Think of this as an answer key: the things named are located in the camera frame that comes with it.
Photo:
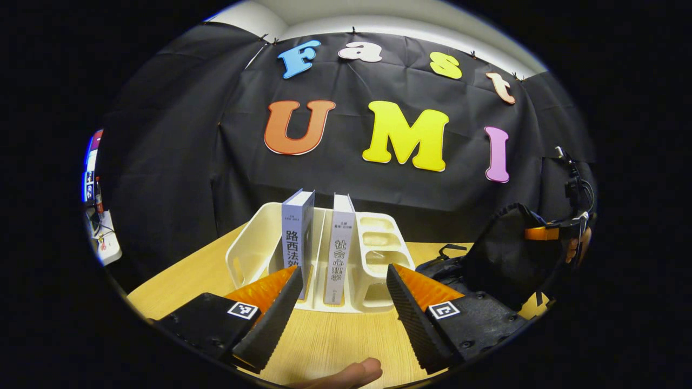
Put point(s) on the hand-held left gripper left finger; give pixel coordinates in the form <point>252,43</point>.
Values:
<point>273,319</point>

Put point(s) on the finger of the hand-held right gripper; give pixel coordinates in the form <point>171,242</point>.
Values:
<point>540,234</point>

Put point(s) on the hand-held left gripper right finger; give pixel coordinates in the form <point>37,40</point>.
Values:
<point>413,319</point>

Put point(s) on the blue schoolbag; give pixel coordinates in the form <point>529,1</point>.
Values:
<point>503,259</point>

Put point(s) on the white plastic bookshelf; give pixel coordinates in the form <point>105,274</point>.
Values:
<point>254,254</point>

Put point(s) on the blue-grey thick book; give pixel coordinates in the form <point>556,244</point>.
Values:
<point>294,237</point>

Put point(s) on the white book grey patterned cover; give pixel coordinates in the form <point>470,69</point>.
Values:
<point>339,254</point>

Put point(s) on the white side table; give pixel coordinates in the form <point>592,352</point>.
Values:
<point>108,243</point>

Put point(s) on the black backdrop cloth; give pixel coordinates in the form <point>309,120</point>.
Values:
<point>173,162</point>

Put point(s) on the computer monitor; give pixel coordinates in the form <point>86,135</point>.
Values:
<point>91,162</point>

